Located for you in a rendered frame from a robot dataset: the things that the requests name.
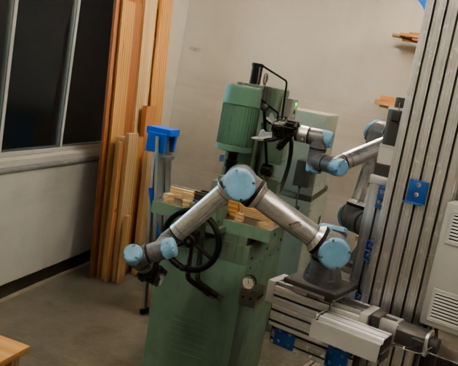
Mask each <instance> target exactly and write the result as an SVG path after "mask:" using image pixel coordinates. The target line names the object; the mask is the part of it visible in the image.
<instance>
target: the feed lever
mask: <svg viewBox="0 0 458 366"><path fill-rule="evenodd" d="M260 109H261V111H262V114H263V129H264V130H265V131H266V132H267V126H266V110H267V109H268V106H267V105H266V104H262V105H261V106H260ZM264 144H265V163H263V164H262V166H261V169H260V173H261V175H264V176H268V177H271V176H272V174H273V165H271V164H268V144H267V142H264Z"/></svg>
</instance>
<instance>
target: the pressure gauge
mask: <svg viewBox="0 0 458 366"><path fill-rule="evenodd" d="M248 280H249V283H248ZM256 284H257V279H256V278H255V276H253V275H251V274H248V275H247V276H245V277H244V278H243V279H242V285H243V287H244V288H246V289H247V292H250V290H251V289H252V288H253V287H255V286H256Z"/></svg>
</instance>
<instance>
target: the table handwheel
mask: <svg viewBox="0 0 458 366"><path fill-rule="evenodd" d="M190 209H191V208H181V209H179V210H177V211H175V212H174V213H172V214H171V215H170V216H169V217H168V218H167V219H166V221H165V222H164V225H163V227H162V231H161V232H163V231H165V230H167V229H168V228H169V227H170V225H171V223H172V222H173V221H174V220H175V219H176V218H177V217H178V216H182V215H184V214H185V213H186V212H187V211H188V210H190ZM206 221H207V222H208V223H209V225H210V226H211V228H212V230H213V232H214V236H215V249H214V253H213V255H212V256H210V255H209V254H208V253H207V252H206V251H205V250H204V249H203V248H202V247H201V246H200V245H199V244H198V242H199V240H200V232H199V233H197V234H195V233H194V231H193V232H192V233H191V234H190V235H188V236H187V237H186V238H185V239H184V240H183V241H182V242H181V243H180V244H178V245H177V247H180V246H182V245H184V246H185V247H187V248H192V247H194V246H195V247H196V248H197V249H198V250H200V252H202V253H203V254H204V255H205V256H206V257H207V258H208V259H209V260H208V262H206V263H205V264H202V265H201V266H197V267H189V266H188V268H187V269H186V270H185V271H184V272H189V273H198V272H203V271H205V270H207V269H208V268H210V267H211V266H212V265H213V264H214V263H215V262H216V260H217V259H218V257H219V255H220V252H221V248H222V236H221V233H220V229H219V227H218V226H217V223H216V222H215V220H214V219H213V218H212V217H209V218H208V219H207V220H206ZM209 236H210V233H207V232H205V238H207V237H209ZM205 238H204V239H205ZM168 260H169V262H170V263H171V264H172V265H174V266H175V267H176V268H178V269H180V267H181V266H182V265H184V264H181V263H180V262H179V261H178V260H177V259H176V258H175V257H172V258H170V259H168Z"/></svg>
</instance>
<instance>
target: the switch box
mask: <svg viewBox="0 0 458 366"><path fill-rule="evenodd" d="M283 100H284V98H283V97H282V100H281V108H280V112H279V115H280V116H281V112H282V107H283ZM295 102H296V103H297V104H298V99H292V98H288V97H286V100H285V105H284V117H288V120H290V121H293V120H294V119H295V115H296V112H297V106H295ZM294 107H296V108H294ZM294 110H295V111H296V112H295V114H293V112H294ZM292 115H294V117H292Z"/></svg>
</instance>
